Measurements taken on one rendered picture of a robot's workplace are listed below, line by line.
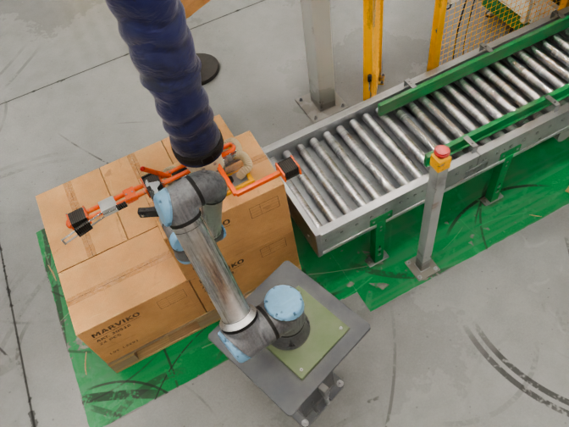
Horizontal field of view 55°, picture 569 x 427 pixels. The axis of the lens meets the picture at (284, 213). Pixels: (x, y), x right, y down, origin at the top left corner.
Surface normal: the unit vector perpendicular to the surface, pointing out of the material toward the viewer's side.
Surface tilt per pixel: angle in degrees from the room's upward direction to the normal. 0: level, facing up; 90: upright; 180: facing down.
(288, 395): 0
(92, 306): 0
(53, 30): 0
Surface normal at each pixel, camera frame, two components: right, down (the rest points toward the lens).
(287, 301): 0.02, -0.61
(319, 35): 0.43, 0.69
